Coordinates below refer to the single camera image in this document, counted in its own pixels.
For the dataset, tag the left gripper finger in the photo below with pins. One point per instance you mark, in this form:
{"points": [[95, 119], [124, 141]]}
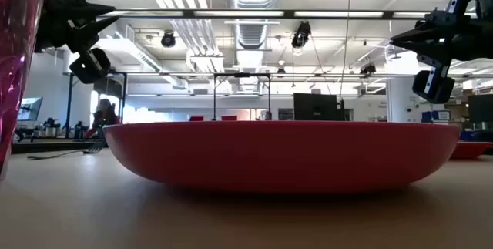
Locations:
{"points": [[90, 12], [90, 29]]}

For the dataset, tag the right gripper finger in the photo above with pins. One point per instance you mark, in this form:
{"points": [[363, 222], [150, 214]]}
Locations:
{"points": [[423, 32], [423, 48]]}

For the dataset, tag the red plastic tray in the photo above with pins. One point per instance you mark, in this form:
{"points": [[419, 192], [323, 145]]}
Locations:
{"points": [[468, 150]]}

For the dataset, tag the red round plate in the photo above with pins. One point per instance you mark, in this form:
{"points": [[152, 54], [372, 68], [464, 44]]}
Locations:
{"points": [[281, 156]]}

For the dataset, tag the red translucent plastic cup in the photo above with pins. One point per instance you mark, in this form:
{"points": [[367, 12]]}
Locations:
{"points": [[15, 68]]}

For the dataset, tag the white column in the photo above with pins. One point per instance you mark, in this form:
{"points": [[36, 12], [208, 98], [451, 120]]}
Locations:
{"points": [[400, 98]]}

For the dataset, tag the black ceiling spotlight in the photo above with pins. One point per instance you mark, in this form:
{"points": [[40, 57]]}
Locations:
{"points": [[301, 33], [367, 68], [168, 39]]}

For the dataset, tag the blue storage bin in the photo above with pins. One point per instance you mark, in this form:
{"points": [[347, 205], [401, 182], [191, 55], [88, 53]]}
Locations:
{"points": [[435, 116]]}

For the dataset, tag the black monitor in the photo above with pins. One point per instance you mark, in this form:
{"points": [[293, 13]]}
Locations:
{"points": [[316, 106], [481, 108]]}

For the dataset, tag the person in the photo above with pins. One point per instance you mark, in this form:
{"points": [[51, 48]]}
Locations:
{"points": [[103, 116]]}

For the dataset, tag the monitor with lit screen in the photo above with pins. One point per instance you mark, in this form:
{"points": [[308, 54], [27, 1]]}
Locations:
{"points": [[31, 108]]}

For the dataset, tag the white ceiling conduit bundle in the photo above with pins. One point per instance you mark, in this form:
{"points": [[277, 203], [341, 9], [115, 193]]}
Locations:
{"points": [[192, 29]]}

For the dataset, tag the overhead light bar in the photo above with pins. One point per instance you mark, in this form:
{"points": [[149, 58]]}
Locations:
{"points": [[289, 14]]}

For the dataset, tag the red storage bin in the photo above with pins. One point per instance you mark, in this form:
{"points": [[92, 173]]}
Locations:
{"points": [[196, 118], [229, 118]]}

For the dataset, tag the white rectangular air duct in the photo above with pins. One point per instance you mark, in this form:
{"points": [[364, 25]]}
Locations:
{"points": [[135, 54]]}

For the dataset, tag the black workstation frame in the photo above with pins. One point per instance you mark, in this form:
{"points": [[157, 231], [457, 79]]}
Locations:
{"points": [[242, 75], [124, 95]]}

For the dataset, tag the black aluminium table frame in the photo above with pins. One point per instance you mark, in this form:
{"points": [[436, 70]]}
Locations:
{"points": [[46, 147]]}

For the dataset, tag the silver round air duct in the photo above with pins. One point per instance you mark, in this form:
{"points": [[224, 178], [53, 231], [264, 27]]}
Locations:
{"points": [[252, 33]]}

